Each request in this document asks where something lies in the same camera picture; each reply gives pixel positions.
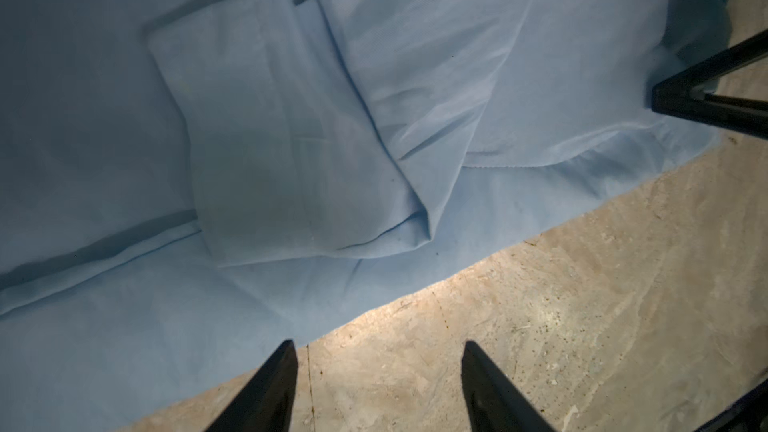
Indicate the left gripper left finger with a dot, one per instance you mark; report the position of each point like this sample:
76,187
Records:
265,403

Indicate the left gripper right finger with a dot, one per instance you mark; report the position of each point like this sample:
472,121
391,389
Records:
493,403

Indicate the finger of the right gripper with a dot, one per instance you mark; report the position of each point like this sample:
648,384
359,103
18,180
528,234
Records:
684,96

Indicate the light blue long sleeve shirt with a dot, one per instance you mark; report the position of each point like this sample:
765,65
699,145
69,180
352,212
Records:
187,183

